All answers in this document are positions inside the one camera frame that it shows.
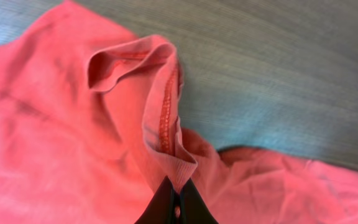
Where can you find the red printed t-shirt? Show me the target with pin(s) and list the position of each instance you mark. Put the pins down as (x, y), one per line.
(89, 128)

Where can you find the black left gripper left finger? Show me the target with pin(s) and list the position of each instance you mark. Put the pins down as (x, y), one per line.
(160, 208)

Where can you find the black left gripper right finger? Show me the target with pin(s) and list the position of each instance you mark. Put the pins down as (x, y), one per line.
(193, 210)

